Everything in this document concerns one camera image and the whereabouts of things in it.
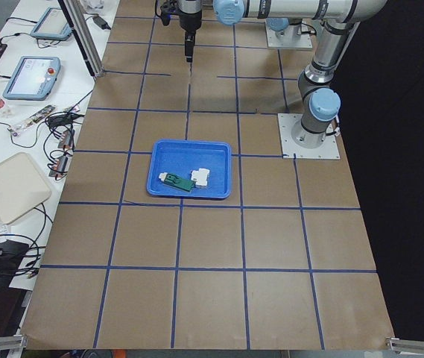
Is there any circuit board strip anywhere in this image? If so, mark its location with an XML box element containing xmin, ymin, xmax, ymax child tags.
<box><xmin>7</xmin><ymin>104</ymin><xmax>56</xmax><ymax>137</ymax></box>

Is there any aluminium frame post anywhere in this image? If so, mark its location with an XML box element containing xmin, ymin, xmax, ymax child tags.
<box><xmin>58</xmin><ymin>0</ymin><xmax>104</xmax><ymax>78</ymax></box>

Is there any green terminal block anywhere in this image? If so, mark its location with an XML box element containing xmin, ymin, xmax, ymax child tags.
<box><xmin>159</xmin><ymin>172</ymin><xmax>195</xmax><ymax>192</ymax></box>

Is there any beige plastic tray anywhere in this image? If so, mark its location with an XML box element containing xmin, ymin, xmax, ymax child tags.
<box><xmin>0</xmin><ymin>152</ymin><xmax>52</xmax><ymax>224</ymax></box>

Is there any teach pendant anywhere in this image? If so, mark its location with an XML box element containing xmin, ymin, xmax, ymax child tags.
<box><xmin>3</xmin><ymin>56</ymin><xmax>61</xmax><ymax>101</ymax></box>
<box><xmin>30</xmin><ymin>7</ymin><xmax>72</xmax><ymax>41</ymax></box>

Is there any far teach pendant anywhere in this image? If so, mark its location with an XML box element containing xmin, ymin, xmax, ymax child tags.
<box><xmin>30</xmin><ymin>7</ymin><xmax>72</xmax><ymax>41</ymax></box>

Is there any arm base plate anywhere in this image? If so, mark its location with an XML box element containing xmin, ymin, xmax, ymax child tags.
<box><xmin>278</xmin><ymin>113</ymin><xmax>341</xmax><ymax>160</ymax></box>
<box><xmin>265</xmin><ymin>23</ymin><xmax>313</xmax><ymax>51</ymax></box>

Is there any near teach pendant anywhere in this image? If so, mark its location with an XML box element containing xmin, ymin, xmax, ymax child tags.
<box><xmin>3</xmin><ymin>56</ymin><xmax>61</xmax><ymax>101</ymax></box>

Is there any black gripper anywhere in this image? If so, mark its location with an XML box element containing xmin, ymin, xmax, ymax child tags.
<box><xmin>177</xmin><ymin>0</ymin><xmax>202</xmax><ymax>63</ymax></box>

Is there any black power adapter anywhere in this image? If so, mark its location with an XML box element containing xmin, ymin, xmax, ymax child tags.
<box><xmin>92</xmin><ymin>15</ymin><xmax>111</xmax><ymax>30</ymax></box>

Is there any blue plastic tray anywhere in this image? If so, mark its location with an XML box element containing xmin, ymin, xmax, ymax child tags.
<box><xmin>146</xmin><ymin>139</ymin><xmax>232</xmax><ymax>199</ymax></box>

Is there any white circuit breaker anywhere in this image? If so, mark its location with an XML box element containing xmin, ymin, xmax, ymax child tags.
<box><xmin>190</xmin><ymin>168</ymin><xmax>210</xmax><ymax>188</ymax></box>

